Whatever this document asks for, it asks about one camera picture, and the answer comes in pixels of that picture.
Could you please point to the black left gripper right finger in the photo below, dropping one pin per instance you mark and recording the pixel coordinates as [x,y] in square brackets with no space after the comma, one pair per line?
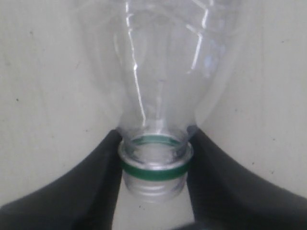
[227,196]

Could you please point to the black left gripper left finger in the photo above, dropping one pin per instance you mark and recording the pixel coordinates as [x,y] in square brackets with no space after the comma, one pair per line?
[84,198]

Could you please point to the clear plastic bottle green label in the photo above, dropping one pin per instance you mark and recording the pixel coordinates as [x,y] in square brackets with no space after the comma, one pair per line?
[162,63]

